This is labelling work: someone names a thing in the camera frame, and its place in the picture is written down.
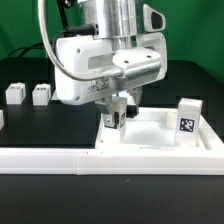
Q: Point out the white block at left edge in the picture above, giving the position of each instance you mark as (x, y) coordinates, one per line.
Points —
(1, 119)

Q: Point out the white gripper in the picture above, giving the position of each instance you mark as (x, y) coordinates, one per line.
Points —
(118, 26)

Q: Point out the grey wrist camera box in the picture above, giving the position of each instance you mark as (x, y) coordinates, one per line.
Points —
(139, 65)

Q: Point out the white L-shaped fence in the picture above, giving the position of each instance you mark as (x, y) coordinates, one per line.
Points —
(100, 161)

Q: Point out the white sheet with markers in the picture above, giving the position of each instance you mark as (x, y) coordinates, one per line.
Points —
(54, 96)

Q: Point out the white square table top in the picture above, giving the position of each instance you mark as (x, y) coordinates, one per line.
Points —
(155, 128)

